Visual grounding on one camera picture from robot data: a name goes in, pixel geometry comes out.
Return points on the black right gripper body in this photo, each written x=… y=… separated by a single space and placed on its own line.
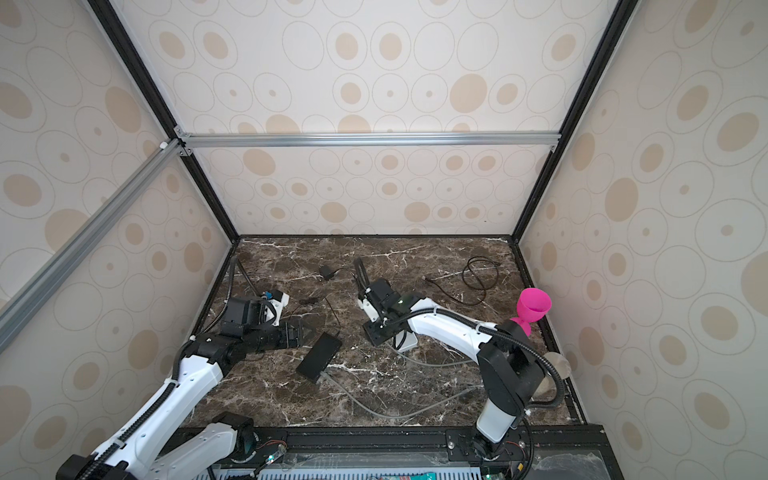
x=375 y=330

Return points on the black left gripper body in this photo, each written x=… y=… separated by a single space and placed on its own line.
x=270 y=336

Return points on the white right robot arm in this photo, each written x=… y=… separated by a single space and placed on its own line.
x=515 y=377

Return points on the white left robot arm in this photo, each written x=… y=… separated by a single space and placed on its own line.
x=136 y=451

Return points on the far black power adapter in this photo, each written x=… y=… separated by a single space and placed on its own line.
x=326 y=272

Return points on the pink plastic goblet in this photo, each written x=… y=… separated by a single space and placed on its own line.
x=532 y=305

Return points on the silver horizontal aluminium bar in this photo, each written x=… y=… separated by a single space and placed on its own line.
x=388 y=139

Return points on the silver diagonal aluminium bar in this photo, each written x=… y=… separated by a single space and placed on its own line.
x=22 y=308

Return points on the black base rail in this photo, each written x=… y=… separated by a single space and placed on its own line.
x=454 y=441

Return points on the black vertical frame post left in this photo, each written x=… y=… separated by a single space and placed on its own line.
x=107 y=17

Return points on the black vertical frame post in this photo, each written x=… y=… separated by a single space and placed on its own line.
x=615 y=28
x=107 y=17

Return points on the black vertical frame post right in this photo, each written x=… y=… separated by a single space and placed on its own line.
x=615 y=28

